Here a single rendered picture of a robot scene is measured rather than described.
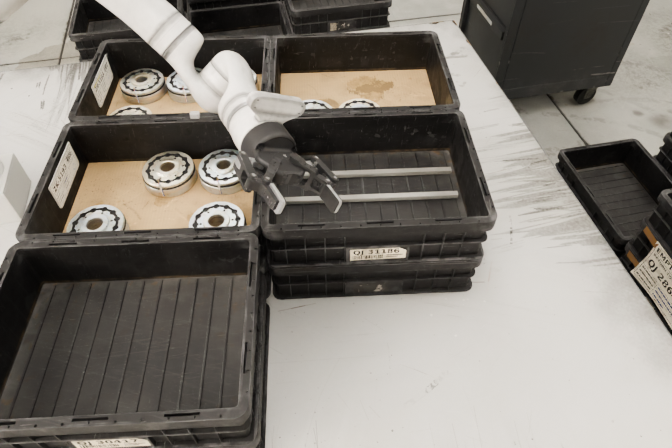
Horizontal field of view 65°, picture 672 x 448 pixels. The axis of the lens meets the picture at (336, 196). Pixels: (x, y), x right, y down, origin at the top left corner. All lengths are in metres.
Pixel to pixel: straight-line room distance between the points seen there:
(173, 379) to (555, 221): 0.86
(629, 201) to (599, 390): 1.07
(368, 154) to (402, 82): 0.27
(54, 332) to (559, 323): 0.90
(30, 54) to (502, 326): 2.88
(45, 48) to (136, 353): 2.64
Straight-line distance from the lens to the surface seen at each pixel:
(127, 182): 1.17
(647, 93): 3.10
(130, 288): 1.00
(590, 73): 2.70
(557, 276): 1.19
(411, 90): 1.33
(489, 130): 1.46
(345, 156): 1.14
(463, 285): 1.09
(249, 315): 0.80
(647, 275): 1.73
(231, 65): 0.87
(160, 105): 1.34
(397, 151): 1.16
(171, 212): 1.08
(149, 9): 0.89
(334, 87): 1.33
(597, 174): 2.10
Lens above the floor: 1.62
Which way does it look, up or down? 48 degrees down
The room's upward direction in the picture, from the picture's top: straight up
